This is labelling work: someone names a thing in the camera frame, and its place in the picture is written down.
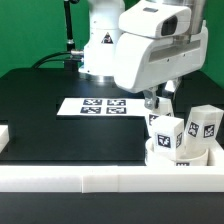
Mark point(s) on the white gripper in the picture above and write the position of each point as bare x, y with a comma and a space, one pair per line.
161, 41

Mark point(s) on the white marker sheet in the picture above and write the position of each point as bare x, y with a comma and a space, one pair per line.
102, 107

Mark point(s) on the white right fence wall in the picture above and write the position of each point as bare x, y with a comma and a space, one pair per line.
216, 155

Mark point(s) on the white fence wall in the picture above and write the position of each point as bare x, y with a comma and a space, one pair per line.
216, 155
93, 179
4, 136

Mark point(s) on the white front fence wall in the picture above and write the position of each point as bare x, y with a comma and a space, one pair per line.
93, 179

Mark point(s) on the white left fence wall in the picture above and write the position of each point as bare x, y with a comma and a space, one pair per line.
4, 136

